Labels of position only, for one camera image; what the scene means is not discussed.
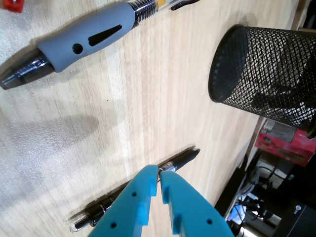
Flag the red retractable pen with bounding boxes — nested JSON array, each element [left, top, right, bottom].
[[3, 0, 24, 13]]

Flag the black mesh pen holder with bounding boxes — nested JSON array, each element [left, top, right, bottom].
[[208, 24, 316, 139]]

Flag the black device with logo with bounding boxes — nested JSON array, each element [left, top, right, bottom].
[[273, 199, 316, 237]]

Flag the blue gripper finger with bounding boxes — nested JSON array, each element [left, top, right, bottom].
[[87, 164, 159, 237], [159, 170, 236, 237]]

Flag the grey grip retractable pen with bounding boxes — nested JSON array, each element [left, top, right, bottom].
[[0, 0, 200, 91]]

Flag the red cardboard box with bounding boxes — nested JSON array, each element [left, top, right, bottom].
[[255, 122, 316, 168]]

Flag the black clip retractable pen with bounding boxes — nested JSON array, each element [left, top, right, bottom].
[[69, 147, 201, 234]]

